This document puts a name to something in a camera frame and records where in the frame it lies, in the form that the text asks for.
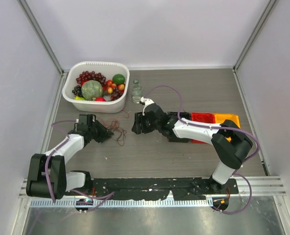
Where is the brown thin cable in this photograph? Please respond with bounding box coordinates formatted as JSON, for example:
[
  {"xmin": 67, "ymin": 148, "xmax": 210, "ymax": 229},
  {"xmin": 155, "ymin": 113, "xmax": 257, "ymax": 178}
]
[{"xmin": 103, "ymin": 110, "xmax": 131, "ymax": 147}]

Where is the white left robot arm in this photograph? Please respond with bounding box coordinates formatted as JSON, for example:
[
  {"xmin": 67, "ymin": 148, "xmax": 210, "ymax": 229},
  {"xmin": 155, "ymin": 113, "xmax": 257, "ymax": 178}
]
[{"xmin": 26, "ymin": 114, "xmax": 114, "ymax": 202}]

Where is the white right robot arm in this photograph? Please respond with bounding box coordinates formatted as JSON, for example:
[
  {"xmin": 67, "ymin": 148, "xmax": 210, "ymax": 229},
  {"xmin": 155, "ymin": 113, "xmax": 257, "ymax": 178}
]
[{"xmin": 132, "ymin": 103, "xmax": 253, "ymax": 193}]

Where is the red apple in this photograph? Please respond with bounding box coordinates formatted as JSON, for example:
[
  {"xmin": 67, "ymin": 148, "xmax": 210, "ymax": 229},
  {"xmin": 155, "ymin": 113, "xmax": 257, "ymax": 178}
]
[{"xmin": 95, "ymin": 97, "xmax": 106, "ymax": 102}]

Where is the clear glass bottle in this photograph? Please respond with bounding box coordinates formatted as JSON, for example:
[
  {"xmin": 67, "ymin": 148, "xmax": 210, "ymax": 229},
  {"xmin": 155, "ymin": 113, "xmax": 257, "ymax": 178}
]
[{"xmin": 131, "ymin": 79, "xmax": 142, "ymax": 103}]

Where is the black plastic bin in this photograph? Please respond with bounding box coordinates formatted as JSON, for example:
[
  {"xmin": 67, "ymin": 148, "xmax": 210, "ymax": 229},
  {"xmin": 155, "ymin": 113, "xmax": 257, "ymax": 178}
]
[{"xmin": 166, "ymin": 112, "xmax": 192, "ymax": 143}]

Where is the green melon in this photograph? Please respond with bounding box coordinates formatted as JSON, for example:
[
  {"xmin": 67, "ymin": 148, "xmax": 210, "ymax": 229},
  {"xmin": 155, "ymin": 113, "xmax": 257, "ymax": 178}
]
[{"xmin": 81, "ymin": 80, "xmax": 103, "ymax": 101}]

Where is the red plastic bin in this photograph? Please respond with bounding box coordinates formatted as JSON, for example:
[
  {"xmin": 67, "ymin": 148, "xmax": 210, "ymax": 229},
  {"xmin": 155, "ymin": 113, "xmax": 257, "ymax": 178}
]
[{"xmin": 190, "ymin": 112, "xmax": 216, "ymax": 144}]

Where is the peach fruit cluster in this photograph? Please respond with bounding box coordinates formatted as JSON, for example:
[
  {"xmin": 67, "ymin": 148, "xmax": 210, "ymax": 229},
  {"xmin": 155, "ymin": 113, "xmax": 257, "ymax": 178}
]
[{"xmin": 106, "ymin": 80, "xmax": 125, "ymax": 94}]

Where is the red grape bunch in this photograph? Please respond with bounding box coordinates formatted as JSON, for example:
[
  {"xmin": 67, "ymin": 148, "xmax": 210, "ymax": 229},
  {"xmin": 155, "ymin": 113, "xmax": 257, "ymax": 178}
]
[{"xmin": 76, "ymin": 71, "xmax": 106, "ymax": 86}]

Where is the green lime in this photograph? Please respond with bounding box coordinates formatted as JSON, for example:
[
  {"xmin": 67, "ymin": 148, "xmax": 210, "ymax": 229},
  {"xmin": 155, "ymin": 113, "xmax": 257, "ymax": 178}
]
[{"xmin": 112, "ymin": 74, "xmax": 125, "ymax": 86}]

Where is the white plastic basket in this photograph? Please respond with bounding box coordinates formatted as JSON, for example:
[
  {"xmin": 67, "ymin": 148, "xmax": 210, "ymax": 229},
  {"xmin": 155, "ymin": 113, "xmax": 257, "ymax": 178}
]
[{"xmin": 62, "ymin": 62, "xmax": 130, "ymax": 113}]

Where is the orange plastic bin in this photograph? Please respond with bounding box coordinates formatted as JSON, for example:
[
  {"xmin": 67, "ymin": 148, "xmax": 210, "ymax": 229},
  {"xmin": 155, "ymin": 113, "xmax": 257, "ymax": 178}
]
[{"xmin": 211, "ymin": 113, "xmax": 241, "ymax": 143}]

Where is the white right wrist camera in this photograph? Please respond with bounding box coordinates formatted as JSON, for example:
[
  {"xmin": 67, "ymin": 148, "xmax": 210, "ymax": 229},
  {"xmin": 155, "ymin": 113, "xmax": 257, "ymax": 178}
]
[{"xmin": 139, "ymin": 96, "xmax": 155, "ymax": 116}]

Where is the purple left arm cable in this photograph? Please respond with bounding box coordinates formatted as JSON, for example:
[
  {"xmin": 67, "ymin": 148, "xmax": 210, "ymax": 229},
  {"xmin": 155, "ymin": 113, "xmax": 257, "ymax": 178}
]
[{"xmin": 44, "ymin": 119, "xmax": 115, "ymax": 211}]

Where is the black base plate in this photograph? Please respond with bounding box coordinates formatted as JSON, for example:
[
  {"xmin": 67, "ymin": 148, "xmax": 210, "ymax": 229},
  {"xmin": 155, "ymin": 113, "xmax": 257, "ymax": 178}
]
[{"xmin": 88, "ymin": 177, "xmax": 239, "ymax": 201}]

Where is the white slotted cable duct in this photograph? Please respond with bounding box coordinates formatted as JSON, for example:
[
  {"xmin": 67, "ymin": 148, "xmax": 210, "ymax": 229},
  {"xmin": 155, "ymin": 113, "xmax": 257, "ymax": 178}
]
[{"xmin": 30, "ymin": 198, "xmax": 213, "ymax": 208}]

